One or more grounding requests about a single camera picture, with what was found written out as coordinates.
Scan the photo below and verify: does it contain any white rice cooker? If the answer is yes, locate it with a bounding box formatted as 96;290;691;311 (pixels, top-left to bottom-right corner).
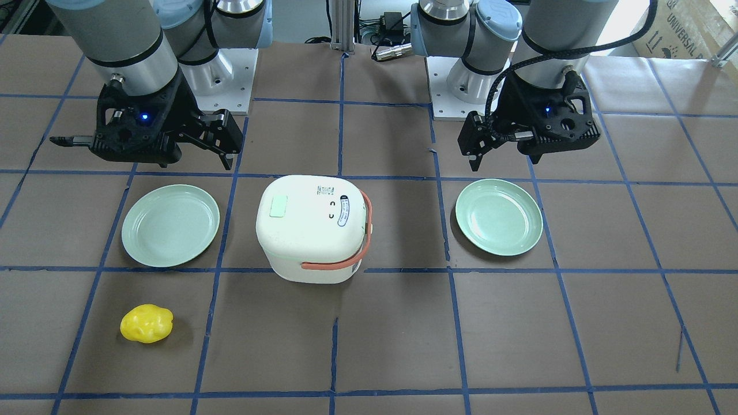
255;175;372;284

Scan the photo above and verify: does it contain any yellow toy potato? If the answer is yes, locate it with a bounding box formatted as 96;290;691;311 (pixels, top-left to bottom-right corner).
119;304;174;344

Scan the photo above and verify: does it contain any green plate near potato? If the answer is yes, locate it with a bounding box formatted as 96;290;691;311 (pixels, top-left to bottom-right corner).
121;184;220;267

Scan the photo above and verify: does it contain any green plate far side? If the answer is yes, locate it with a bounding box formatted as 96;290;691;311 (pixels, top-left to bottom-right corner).
454;179;543;256

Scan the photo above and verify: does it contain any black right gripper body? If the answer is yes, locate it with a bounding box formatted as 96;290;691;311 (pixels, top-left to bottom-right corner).
50;74;196;167

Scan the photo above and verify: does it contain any black power supply back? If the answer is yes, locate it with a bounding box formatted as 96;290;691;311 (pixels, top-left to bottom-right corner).
379;12;404;37

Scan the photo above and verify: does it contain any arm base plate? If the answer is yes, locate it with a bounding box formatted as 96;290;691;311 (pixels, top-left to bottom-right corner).
426;56;498;121
180;49;259;116

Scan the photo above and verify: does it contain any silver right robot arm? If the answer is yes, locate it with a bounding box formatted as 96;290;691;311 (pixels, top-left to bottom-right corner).
48;1;273;170

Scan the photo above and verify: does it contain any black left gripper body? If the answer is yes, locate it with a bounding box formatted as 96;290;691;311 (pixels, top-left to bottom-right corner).
499;70;601;164

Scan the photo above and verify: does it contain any aluminium frame post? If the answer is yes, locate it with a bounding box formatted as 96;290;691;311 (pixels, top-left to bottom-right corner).
327;1;359;55

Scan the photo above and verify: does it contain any cardboard box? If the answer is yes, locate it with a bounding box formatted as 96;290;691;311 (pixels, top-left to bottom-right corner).
633;1;736;59

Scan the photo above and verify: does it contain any silver metal connector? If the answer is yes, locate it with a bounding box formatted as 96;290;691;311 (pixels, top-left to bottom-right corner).
372;44;415;62

